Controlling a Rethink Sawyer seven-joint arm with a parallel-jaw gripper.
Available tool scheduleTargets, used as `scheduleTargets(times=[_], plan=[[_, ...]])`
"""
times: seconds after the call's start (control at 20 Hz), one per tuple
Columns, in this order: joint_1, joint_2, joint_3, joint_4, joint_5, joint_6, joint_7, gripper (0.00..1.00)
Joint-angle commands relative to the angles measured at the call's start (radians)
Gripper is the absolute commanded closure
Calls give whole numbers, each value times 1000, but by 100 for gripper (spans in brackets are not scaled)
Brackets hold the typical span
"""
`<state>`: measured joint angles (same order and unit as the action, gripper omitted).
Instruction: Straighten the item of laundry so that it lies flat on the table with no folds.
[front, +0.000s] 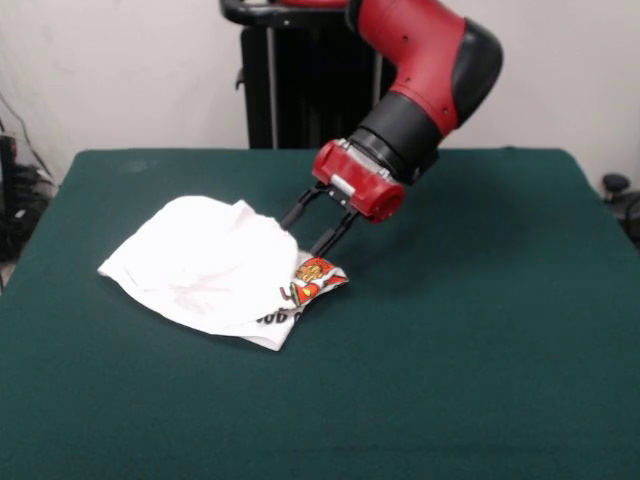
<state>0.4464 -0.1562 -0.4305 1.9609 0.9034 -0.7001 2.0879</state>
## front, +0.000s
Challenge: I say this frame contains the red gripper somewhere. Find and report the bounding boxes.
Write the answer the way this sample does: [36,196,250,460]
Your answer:
[279,139,405,257]

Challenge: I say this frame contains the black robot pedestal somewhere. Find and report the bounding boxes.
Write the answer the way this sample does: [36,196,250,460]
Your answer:
[218,0,401,150]

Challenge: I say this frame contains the dark green tablecloth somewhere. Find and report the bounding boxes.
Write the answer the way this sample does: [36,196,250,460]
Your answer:
[0,146,640,480]

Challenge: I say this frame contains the white printed t-shirt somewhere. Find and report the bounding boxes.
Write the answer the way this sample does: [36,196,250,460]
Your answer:
[97,194,350,353]

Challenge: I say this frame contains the black office chair base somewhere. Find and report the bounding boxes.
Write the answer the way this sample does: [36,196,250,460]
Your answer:
[601,173,640,236]

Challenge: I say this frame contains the grey wall cables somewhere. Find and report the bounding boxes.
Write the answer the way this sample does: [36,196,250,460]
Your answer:
[0,92,56,181]

